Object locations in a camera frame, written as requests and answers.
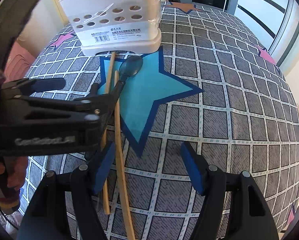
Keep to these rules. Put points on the person's left hand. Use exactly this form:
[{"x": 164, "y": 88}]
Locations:
[{"x": 2, "y": 174}]

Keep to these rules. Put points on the pink plastic stool stack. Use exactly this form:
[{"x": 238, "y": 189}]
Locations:
[{"x": 18, "y": 63}]

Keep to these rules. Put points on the translucent dark plastic spoon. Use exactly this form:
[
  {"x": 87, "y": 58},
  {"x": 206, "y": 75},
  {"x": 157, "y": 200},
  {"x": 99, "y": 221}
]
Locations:
[{"x": 99, "y": 199}]

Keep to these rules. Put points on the grey checkered star tablecloth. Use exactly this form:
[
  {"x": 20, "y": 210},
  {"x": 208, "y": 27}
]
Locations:
[{"x": 215, "y": 90}]

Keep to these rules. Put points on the long plain bamboo chopstick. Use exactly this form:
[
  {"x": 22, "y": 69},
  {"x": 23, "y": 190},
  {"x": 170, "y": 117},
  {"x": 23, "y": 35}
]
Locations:
[{"x": 121, "y": 178}]

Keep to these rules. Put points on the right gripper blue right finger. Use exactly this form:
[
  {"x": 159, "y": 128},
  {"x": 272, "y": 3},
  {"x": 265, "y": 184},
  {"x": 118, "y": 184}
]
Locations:
[{"x": 249, "y": 217}]

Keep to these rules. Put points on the white plastic utensil holder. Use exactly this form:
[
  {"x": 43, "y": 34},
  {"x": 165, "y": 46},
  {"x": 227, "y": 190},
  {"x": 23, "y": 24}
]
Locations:
[{"x": 115, "y": 25}]

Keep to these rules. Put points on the white refrigerator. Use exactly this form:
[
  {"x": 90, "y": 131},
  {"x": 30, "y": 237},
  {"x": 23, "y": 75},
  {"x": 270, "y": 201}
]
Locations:
[{"x": 275, "y": 23}]

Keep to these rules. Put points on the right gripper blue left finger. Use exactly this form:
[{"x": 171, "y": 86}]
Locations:
[{"x": 46, "y": 217}]

